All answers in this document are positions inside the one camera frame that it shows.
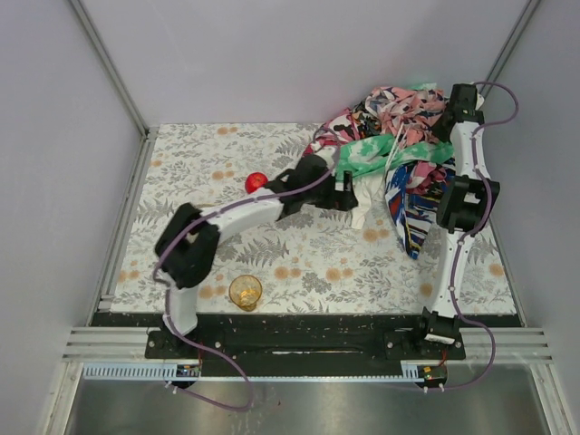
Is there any green white cloth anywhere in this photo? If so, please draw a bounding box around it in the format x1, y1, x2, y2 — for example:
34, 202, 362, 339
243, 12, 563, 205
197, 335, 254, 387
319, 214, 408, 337
338, 83, 454, 178

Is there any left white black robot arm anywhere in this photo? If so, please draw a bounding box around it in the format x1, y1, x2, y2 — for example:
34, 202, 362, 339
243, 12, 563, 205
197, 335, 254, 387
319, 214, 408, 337
152, 154, 358, 336

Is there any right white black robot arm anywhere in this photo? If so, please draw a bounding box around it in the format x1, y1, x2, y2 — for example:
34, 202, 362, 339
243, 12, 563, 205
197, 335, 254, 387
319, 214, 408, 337
421, 83, 500, 349

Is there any red pink floral cloth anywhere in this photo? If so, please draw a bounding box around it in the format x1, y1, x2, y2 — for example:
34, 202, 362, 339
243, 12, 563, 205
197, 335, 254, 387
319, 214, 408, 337
303, 109, 361, 156

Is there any black multicolour floral cloth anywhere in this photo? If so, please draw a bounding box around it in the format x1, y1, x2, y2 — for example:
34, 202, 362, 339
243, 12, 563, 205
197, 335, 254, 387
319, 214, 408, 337
343, 102, 382, 140

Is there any blue white red cloth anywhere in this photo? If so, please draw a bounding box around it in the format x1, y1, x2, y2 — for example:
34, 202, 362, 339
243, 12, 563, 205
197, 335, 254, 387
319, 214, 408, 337
384, 158, 455, 259

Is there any red apple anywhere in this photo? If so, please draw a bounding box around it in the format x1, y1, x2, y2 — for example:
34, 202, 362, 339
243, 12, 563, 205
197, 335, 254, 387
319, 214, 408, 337
245, 172, 268, 194

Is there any floral patterned table mat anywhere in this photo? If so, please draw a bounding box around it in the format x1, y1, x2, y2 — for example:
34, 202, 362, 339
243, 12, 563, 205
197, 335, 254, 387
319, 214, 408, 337
108, 121, 517, 316

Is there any amber glass cup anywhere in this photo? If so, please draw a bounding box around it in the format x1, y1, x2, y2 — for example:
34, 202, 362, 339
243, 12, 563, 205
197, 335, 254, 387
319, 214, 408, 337
228, 275, 263, 312

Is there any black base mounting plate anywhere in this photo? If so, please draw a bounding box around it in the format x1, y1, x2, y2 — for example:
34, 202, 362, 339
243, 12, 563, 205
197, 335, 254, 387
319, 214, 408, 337
144, 312, 468, 377

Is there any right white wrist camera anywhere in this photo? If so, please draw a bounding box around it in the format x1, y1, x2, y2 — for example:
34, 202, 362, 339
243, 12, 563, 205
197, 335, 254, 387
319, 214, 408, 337
475, 92, 485, 111

